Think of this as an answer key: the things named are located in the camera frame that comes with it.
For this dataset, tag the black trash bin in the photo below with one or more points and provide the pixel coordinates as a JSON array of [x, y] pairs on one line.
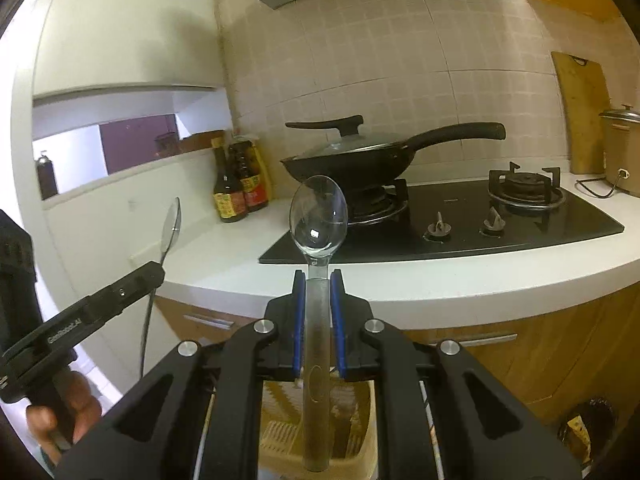
[[592, 427]]

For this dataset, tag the black glass gas stove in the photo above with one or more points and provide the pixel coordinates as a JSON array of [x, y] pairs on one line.
[[525, 230]]

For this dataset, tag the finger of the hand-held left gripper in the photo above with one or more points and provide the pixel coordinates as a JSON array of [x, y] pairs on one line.
[[131, 282]]

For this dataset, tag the white wall cabinet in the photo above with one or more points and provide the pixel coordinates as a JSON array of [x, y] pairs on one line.
[[125, 25]]

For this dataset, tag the wooden cutting board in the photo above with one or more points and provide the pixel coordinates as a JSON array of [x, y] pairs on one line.
[[582, 115]]

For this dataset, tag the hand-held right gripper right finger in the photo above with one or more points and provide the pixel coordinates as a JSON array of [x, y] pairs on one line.
[[336, 322]]

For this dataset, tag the beige rice cooker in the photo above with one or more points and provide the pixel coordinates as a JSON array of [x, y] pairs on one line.
[[622, 155]]

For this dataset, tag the dark spray bottle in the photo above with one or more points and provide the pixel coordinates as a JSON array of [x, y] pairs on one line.
[[46, 177]]

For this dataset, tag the beige slotted plastic basket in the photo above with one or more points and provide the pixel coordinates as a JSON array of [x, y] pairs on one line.
[[281, 440]]

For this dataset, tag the dark sauce bottle yellow label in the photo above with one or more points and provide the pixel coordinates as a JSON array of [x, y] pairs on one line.
[[227, 200]]

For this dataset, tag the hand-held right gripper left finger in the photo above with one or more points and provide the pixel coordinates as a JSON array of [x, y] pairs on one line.
[[298, 322]]

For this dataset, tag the person's left hand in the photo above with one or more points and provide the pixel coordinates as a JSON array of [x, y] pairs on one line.
[[82, 402]]

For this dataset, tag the black wok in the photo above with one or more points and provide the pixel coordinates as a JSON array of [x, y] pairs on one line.
[[360, 165]]

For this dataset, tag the black burner grate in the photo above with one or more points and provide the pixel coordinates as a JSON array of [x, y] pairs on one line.
[[385, 205], [525, 185]]

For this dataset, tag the dark sauce bottle red label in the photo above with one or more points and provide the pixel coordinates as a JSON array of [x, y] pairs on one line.
[[254, 192]]

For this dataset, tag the grey stove knob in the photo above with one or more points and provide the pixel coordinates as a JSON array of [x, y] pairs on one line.
[[439, 230], [494, 222]]

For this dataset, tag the large metal spoon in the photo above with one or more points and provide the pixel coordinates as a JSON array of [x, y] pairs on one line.
[[318, 220]]

